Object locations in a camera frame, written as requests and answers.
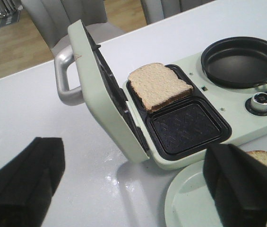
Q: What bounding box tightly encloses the left silver control knob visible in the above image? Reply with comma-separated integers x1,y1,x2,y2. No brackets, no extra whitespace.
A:
250,92,267,112

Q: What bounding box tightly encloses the green sandwich maker lid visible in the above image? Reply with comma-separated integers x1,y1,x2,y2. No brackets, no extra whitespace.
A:
54,20,149,163

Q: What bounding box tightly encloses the left grey chair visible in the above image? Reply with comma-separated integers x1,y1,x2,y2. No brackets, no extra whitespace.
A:
21,0,125,56

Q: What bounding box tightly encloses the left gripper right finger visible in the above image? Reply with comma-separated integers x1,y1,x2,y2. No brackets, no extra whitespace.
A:
203,144,267,227

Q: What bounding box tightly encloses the light green plate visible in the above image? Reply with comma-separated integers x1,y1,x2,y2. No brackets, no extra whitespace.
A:
164,161,222,227

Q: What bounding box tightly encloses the right grey chair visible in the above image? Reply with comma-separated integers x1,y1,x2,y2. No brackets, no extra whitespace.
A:
140,0,212,25

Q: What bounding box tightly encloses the black round frying pan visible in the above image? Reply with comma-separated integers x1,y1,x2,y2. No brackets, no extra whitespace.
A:
200,36,267,89

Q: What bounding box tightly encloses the grey chair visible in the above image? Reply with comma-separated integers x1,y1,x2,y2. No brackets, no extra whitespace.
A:
21,0,125,56
140,0,212,25

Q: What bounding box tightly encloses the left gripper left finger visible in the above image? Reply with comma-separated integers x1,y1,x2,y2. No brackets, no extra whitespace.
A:
0,137,65,227

